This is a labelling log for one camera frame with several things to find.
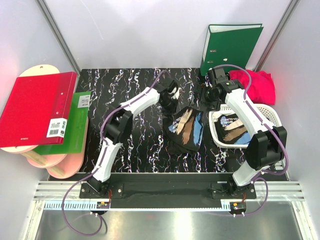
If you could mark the red ring binder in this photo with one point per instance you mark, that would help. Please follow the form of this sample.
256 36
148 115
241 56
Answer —
37 110

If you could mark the green lever arch binder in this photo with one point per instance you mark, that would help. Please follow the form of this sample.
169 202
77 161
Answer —
229 44

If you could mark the black printed t-shirt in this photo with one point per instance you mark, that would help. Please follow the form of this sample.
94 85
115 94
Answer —
184 131
231 131

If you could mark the aluminium rail frame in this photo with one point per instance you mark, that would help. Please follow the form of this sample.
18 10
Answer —
57 195

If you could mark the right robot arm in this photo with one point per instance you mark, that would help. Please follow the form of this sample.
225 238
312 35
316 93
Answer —
267 144

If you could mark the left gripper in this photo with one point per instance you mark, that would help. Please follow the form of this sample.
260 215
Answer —
171 104

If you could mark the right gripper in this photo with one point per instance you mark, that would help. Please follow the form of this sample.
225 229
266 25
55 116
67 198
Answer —
203 94

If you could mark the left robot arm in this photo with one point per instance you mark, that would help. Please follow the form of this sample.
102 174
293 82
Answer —
117 127

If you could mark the green plastic folder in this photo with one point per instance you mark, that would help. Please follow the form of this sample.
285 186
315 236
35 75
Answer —
76 128

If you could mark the black printed t-shirt in basket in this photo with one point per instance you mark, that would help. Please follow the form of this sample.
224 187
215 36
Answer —
231 131

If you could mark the pink folded t-shirt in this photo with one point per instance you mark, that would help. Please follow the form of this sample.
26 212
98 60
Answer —
262 88

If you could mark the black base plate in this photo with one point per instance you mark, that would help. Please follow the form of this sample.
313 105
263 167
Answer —
168 191

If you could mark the black marble pattern mat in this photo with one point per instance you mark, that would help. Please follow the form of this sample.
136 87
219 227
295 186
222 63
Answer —
146 149

